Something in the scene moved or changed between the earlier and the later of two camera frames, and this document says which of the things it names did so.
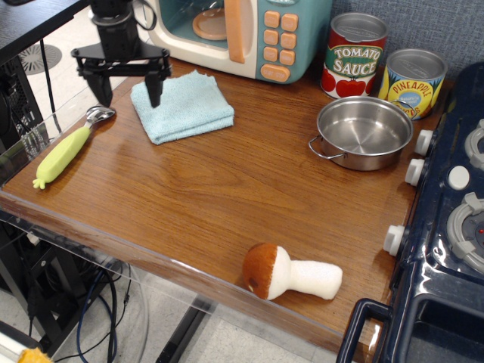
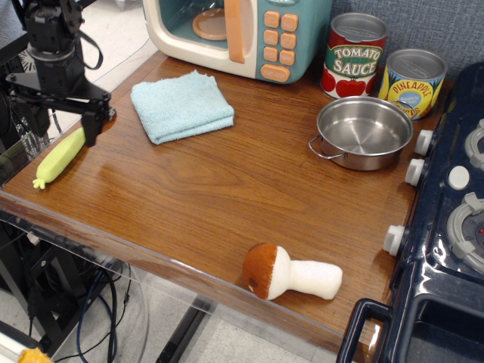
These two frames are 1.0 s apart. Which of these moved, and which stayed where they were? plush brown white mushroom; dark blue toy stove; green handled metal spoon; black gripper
Moved: black gripper
Stayed: green handled metal spoon; dark blue toy stove; plush brown white mushroom
